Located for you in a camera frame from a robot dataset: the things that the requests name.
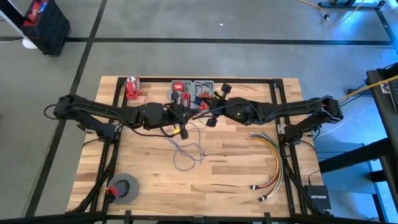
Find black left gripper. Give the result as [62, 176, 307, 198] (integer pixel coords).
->
[164, 92, 215, 140]

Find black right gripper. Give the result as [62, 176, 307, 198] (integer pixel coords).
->
[200, 82, 242, 128]

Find blue network cable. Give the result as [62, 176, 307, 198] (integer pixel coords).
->
[169, 96, 208, 172]

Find grey plastic tool case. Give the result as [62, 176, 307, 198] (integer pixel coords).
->
[170, 80, 216, 111]

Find red tape dispenser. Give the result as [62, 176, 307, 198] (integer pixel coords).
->
[124, 76, 141, 100]

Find large grey tape roll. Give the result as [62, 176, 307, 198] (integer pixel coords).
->
[107, 173, 141, 205]

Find black floor stand base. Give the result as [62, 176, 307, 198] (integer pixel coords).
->
[317, 0, 386, 9]

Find black plastic crate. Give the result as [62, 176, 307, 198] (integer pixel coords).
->
[21, 0, 72, 56]

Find black side desk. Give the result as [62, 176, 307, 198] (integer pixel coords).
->
[318, 62, 398, 215]

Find white round object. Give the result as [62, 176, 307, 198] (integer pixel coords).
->
[22, 36, 39, 50]

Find red plastic box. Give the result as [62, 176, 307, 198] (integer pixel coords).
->
[23, 0, 49, 27]

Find red handled pliers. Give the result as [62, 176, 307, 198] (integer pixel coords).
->
[180, 92, 192, 109]

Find orange red cable harness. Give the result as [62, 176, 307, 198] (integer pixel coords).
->
[248, 136, 280, 191]

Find yellow grey cable harness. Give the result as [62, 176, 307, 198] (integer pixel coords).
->
[248, 131, 284, 203]

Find black aluminium table frame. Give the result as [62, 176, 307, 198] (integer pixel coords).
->
[67, 76, 332, 224]

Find black Netgear network switch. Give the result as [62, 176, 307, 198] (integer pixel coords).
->
[303, 185, 332, 211]

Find yellow extension cord black plug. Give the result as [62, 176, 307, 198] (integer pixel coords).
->
[298, 0, 367, 27]

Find yellow power cord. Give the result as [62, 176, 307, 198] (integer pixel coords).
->
[338, 74, 398, 103]

